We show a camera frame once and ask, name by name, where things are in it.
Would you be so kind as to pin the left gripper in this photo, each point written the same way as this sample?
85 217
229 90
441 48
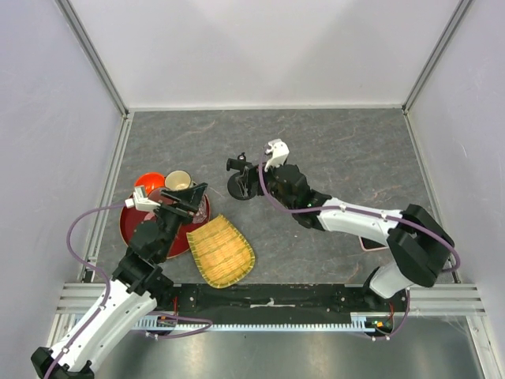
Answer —
188 198

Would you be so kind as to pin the orange bowl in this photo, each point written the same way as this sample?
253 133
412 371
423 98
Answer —
150 181

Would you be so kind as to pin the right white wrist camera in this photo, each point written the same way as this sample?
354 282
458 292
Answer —
277 152

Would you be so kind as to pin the pink case smartphone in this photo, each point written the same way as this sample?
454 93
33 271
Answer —
368 245

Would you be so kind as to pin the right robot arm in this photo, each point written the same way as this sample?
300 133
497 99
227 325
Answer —
420 247

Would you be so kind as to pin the clear glass tumbler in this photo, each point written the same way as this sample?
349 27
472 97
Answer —
202 214

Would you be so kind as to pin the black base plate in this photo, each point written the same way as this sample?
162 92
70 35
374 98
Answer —
278 303

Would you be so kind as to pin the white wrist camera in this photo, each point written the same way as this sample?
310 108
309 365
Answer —
277 152
140 201

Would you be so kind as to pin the pink plastic mug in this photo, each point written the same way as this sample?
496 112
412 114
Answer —
157 196

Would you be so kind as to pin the black phone stand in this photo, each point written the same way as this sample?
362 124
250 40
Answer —
236 164

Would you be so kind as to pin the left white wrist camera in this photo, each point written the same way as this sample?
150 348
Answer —
140 201

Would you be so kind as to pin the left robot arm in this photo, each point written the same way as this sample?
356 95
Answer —
136 288

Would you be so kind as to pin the grey cable duct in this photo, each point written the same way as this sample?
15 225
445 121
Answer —
155 323

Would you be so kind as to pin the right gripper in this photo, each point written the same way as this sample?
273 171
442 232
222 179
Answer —
251 174

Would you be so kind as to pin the red round tray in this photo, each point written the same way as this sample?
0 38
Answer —
130 218

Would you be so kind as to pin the cream ceramic cup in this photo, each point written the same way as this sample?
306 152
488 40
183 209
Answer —
179 180

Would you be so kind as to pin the woven bamboo basket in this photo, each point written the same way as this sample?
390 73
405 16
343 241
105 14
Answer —
221 253

